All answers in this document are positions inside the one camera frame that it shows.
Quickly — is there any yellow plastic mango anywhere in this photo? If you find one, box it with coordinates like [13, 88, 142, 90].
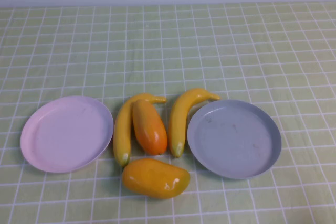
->
[121, 158, 191, 200]

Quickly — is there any pink round plate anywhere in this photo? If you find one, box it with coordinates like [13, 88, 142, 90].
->
[20, 95, 114, 174]

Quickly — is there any yellow plastic banana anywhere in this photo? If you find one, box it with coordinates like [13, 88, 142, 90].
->
[167, 88, 222, 158]
[113, 92, 167, 168]

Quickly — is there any green checkered tablecloth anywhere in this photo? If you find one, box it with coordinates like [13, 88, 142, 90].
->
[0, 1, 336, 224]

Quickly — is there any grey-blue round plate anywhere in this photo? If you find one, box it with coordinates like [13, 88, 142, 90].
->
[187, 99, 282, 180]

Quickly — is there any orange-red plastic mango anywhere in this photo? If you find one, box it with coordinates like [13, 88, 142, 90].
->
[132, 99, 168, 156]

